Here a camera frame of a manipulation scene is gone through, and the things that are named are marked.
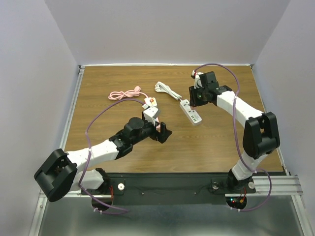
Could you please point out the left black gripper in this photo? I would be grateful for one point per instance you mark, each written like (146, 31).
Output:
(161, 136)

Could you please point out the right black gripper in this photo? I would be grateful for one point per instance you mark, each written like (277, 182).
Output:
(193, 100)

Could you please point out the pink power strip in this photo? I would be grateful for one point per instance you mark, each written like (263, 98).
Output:
(158, 125)

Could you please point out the white cube socket adapter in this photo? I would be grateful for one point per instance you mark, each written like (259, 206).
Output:
(151, 101)

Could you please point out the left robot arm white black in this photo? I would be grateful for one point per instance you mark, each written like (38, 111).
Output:
(63, 172)

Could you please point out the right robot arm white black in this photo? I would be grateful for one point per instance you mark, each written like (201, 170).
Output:
(261, 134)

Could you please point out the white power strip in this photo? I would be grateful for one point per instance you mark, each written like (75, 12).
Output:
(191, 114)

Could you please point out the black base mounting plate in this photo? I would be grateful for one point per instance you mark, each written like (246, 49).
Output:
(149, 198)

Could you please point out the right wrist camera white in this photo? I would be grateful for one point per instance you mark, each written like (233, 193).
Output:
(196, 76)

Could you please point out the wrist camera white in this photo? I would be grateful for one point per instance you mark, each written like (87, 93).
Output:
(196, 76)
(151, 114)

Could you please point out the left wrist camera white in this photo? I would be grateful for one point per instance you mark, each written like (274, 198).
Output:
(151, 114)

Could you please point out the aluminium frame rail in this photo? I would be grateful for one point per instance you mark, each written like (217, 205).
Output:
(275, 185)

